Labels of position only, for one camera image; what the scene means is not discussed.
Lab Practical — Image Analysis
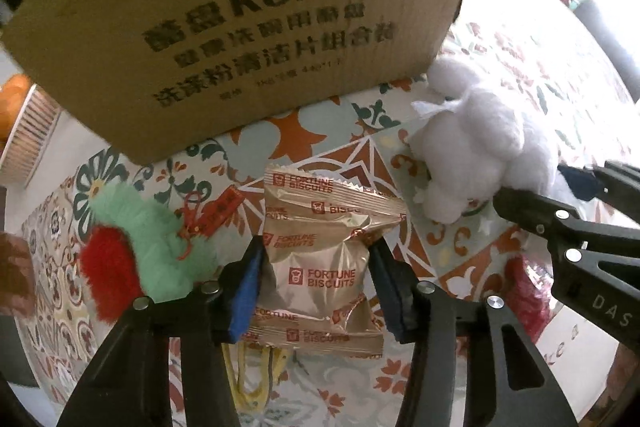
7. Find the gold biscuit packet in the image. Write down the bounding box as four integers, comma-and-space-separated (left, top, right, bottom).
252, 162, 408, 360

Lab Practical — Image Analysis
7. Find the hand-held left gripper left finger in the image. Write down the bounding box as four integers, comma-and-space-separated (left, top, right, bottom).
55, 236, 267, 427

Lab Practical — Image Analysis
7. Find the orange round fruit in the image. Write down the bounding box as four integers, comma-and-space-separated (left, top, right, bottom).
0, 74, 33, 142

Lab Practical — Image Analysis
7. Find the patterned tablecloth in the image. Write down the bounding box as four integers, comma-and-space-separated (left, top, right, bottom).
10, 2, 640, 427

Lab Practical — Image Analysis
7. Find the white printed bag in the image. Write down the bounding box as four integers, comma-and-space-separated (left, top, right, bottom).
535, 307, 623, 418

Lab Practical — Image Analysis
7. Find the ribbed beige basket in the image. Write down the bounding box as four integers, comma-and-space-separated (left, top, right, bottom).
0, 84, 63, 188

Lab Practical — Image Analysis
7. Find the brown object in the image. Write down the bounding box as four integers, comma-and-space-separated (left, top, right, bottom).
0, 232, 38, 318

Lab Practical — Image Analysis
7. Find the white plush toy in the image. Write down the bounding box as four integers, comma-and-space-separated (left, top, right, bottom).
407, 57, 576, 224

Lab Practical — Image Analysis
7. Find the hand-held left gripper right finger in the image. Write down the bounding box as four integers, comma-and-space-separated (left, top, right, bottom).
366, 237, 581, 427

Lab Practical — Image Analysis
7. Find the green and red plush toy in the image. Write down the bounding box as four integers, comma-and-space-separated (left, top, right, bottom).
79, 184, 246, 324

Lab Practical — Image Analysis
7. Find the red wrapped packet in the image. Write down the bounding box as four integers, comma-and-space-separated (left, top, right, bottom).
505, 254, 556, 343

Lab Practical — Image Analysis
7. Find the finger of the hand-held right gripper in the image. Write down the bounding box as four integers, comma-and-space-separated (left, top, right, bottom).
556, 160, 640, 228
492, 186, 640, 269

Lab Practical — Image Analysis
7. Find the brown cardboard box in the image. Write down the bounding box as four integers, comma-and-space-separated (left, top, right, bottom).
0, 0, 483, 166

